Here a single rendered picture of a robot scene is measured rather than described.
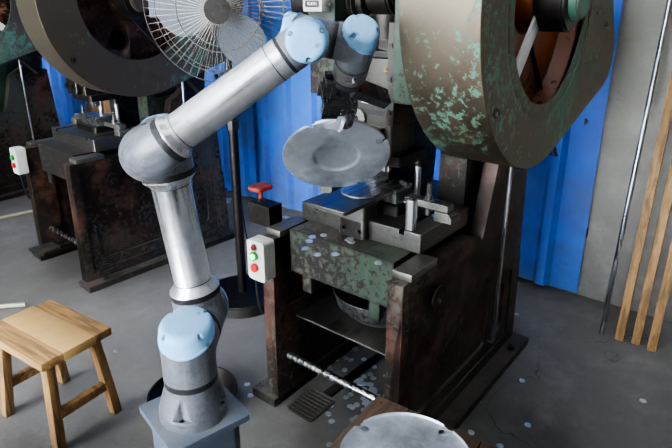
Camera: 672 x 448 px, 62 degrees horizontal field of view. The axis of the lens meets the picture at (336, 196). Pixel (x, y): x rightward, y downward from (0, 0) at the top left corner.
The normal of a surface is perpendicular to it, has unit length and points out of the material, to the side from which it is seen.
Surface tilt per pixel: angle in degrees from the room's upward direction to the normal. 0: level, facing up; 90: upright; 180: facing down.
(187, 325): 8
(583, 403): 0
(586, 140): 90
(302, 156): 127
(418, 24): 98
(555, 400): 0
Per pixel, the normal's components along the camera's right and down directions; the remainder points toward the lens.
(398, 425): 0.00, -0.95
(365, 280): -0.62, 0.25
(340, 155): 0.05, 0.83
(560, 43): -0.29, -0.07
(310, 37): 0.03, 0.33
